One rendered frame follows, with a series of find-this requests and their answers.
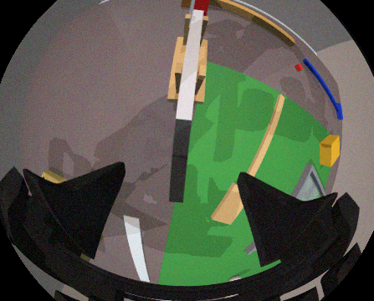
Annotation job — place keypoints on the small red cube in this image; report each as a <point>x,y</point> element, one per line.
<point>299,67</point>

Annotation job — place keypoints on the green rectangular mat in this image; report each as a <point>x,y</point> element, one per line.
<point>226,132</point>

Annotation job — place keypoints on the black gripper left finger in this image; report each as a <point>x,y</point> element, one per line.
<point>81,205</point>

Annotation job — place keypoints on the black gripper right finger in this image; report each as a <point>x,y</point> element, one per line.
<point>276,219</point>

